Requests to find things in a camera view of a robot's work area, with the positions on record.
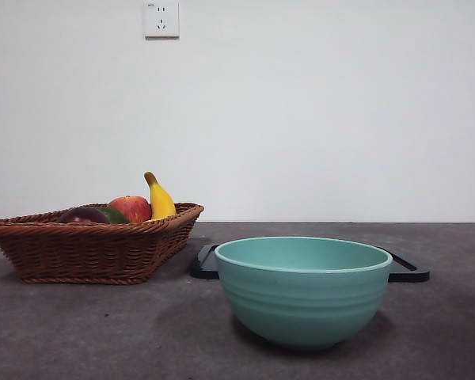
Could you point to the teal ribbed bowl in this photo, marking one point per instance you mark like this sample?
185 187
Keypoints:
302 305

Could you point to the black rectangular tray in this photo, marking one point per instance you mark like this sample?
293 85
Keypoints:
204 265

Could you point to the brown wicker basket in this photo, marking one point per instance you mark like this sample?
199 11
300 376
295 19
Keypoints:
83 253

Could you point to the red yellow apple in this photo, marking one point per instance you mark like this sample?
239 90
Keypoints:
132 207

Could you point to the white wall socket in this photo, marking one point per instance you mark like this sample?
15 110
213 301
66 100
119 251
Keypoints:
161 20

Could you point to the green avocado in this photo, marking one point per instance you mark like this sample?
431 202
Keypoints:
118 215

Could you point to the yellow banana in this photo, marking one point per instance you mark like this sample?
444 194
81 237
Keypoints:
160 202

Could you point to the dark purple plum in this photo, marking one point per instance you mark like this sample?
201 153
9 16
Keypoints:
81 215

